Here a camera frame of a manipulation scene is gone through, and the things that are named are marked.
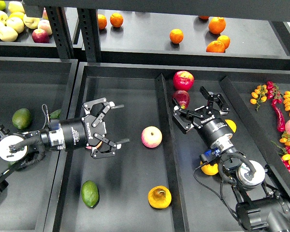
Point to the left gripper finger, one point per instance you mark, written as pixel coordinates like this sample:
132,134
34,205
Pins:
94,119
108,147

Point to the pale yellow apple front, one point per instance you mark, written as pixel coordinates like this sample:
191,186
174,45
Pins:
8,34

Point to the pink apple left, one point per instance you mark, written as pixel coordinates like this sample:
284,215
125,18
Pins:
96,147

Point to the red cherry tomato bunch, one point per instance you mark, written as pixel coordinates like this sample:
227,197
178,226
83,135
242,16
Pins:
273,93

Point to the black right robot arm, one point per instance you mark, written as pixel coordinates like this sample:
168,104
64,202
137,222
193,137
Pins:
251,192

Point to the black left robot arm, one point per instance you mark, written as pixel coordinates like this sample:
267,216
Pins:
24,149

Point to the red apple upper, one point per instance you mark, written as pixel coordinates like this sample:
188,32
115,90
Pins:
183,80

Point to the yellow pear left cluster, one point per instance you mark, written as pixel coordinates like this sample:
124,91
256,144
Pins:
210,169

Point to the pink apple centre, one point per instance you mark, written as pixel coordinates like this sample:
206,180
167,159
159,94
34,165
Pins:
151,137

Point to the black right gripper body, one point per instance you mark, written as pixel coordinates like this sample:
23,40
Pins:
213,130

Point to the orange tangerine shelf left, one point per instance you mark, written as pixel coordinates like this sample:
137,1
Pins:
102,21

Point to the orange cherry tomato bunch left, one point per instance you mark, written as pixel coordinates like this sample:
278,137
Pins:
259,96

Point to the dark green avocado by rim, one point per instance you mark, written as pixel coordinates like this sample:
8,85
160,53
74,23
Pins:
55,114

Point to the orange front right shelf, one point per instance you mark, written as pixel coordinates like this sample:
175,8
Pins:
216,47

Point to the orange tangerine shelf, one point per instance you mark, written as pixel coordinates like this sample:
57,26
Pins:
176,36
102,21

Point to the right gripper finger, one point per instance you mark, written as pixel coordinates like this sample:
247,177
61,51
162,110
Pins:
214,98
185,119

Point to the orange behind front right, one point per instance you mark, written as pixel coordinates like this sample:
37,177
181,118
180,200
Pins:
225,40

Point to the large orange upper right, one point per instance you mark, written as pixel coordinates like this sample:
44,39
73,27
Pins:
217,25

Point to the pink apple on shelf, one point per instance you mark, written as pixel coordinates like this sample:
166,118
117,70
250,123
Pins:
45,25

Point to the red chili pepper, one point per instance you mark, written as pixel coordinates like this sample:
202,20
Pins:
280,121

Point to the red apple on shelf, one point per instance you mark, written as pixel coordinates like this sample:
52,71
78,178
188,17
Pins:
40,36

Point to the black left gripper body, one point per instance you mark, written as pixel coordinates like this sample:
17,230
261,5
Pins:
79,132

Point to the orange tangerine centre shelf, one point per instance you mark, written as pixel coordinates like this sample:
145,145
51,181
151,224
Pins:
176,36

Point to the yellow pear with stem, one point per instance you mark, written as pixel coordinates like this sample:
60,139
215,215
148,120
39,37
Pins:
231,124

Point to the mixed cherry tomatoes lower right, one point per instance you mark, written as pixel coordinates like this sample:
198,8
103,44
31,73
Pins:
284,147

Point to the dark red apple lower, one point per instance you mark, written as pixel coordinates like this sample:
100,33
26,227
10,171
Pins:
182,97

